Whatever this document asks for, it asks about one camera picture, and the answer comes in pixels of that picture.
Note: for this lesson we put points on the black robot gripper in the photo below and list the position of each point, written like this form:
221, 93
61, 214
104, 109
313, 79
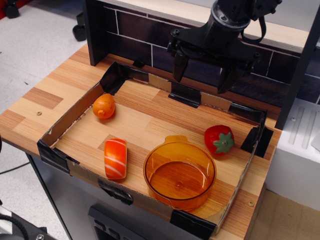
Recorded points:
216, 42

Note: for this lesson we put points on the orange toy carrot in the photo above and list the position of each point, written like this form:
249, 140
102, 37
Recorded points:
104, 106

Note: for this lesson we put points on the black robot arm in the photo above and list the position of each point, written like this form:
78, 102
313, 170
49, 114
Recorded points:
256, 30

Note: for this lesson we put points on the orange transparent plastic pot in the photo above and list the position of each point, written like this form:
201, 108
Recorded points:
180, 173

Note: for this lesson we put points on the cardboard fence with black tape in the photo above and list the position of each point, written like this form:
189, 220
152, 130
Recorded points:
147, 110

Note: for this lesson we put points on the red toy strawberry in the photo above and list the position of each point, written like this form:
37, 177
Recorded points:
219, 139

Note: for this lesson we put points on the dark brick backsplash panel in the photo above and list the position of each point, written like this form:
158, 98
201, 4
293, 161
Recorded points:
144, 37

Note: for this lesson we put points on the salmon sushi toy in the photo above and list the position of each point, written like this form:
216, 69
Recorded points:
115, 158

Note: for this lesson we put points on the black chair caster wheel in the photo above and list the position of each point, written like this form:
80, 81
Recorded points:
79, 31

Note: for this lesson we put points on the white side cabinet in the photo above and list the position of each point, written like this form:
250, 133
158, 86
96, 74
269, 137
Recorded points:
294, 172

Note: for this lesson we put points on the black caster top left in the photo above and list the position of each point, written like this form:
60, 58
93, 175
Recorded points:
10, 9

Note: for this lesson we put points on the black equipment bottom left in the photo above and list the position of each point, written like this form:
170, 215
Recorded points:
13, 227

